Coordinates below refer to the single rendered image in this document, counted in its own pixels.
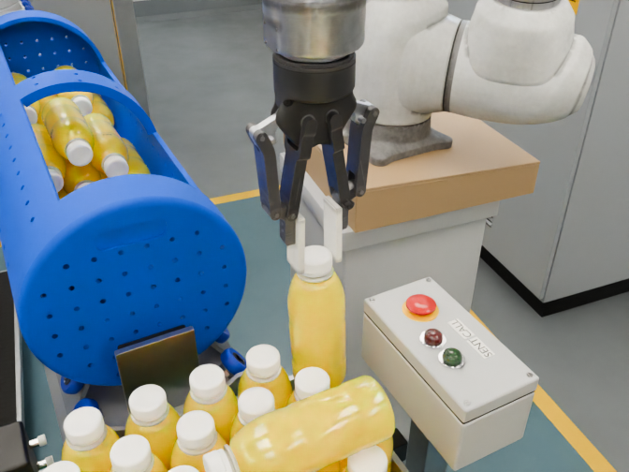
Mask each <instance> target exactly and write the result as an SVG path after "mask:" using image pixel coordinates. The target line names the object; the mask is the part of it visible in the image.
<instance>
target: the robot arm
mask: <svg viewBox="0 0 629 472"><path fill-rule="evenodd" d="M262 7H263V28H264V42H265V44H266V46H267V47H268V48H269V49H270V50H272V51H273V54H272V62H273V87H274V93H275V100H274V104H273V106H272V108H271V116H270V117H269V118H267V119H265V120H264V121H262V122H261V123H259V124H258V125H257V124H256V123H250V124H248V125H247V127H246V129H245V130H246V132H247V134H248V136H249V138H250V140H251V141H252V143H253V144H254V148H255V157H256V171H257V179H258V187H259V195H260V202H261V207H262V209H263V210H264V211H265V212H266V213H267V214H268V216H269V217H270V218H271V219H272V220H274V221H275V220H278V219H280V237H281V239H282V240H283V242H284V243H285V244H286V245H287V261H288V262H289V264H290V265H291V266H292V267H293V269H294V270H295V271H296V272H297V274H303V273H304V256H305V218H304V217H303V216H302V215H301V214H300V213H299V209H300V199H301V193H302V188H303V182H304V176H305V171H306V165H307V160H309V159H310V158H311V153H312V148H313V147H315V146H316V145H318V144H321V146H322V152H323V156H324V162H325V167H326V173H327V177H328V183H329V192H330V194H331V195H332V198H331V197H330V196H325V197H324V198H323V202H324V247H326V248H327V249H329V250H330V252H331V254H332V259H333V260H334V261H335V262H336V263H338V262H341V261H342V230H343V229H347V226H348V210H351V209H352V208H353V207H354V205H355V202H354V201H353V200H352V199H353V198H354V197H362V196H363V195H364V194H365V192H366V186H367V178H368V169H369V162H370V163H371V164H372V165H374V166H377V167H384V166H386V165H388V164H390V163H391V162H394V161H397V160H400V159H404V158H407V157H411V156H414V155H421V154H424V153H427V152H431V151H434V150H441V149H449V148H451V147H452V141H453V139H452V138H451V137H449V136H448V135H446V134H443V133H441V132H439V131H437V130H435V129H433V128H432V127H431V119H432V113H434V112H441V111H446V112H451V113H456V114H458V115H462V116H465V117H469V118H474V119H478V120H483V121H489V122H495V123H502V124H511V125H539V124H546V123H552V122H556V121H560V120H563V119H565V118H567V117H568V116H569V115H572V114H574V113H576V112H577V111H578V110H579V109H580V107H581V105H582V103H583V101H584V99H585V97H586V95H587V93H588V90H589V88H590V85H591V82H592V76H593V72H594V69H595V60H594V56H593V54H592V47H591V45H590V44H589V42H588V41H587V39H586V38H585V37H583V36H581V35H576V34H575V12H574V10H573V9H572V7H571V5H570V3H569V1H568V0H479V1H478V2H477V4H476V6H475V11H474V14H473V16H472V18H471V20H470V21H466V20H462V19H460V18H458V17H455V16H453V15H451V14H449V13H448V2H447V0H369V1H368V3H367V4H366V0H262ZM278 128H280V129H281V130H282V131H283V132H284V134H285V160H284V166H283V173H282V179H281V185H280V189H279V180H278V170H277V161H276V153H275V150H274V147H273V144H275V143H276V135H275V133H276V130H277V129H278ZM344 144H346V145H348V148H347V159H346V166H345V160H344V148H345V147H344Z"/></svg>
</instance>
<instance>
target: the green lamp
mask: <svg viewBox="0 0 629 472"><path fill-rule="evenodd" d="M442 359H443V361H444V362H445V363H447V364H450V365H457V364H460V363H461V361H462V354H461V352H460V351H459V350H458V349H456V348H455V347H449V348H446V349H445V350H444V352H443V354H442Z"/></svg>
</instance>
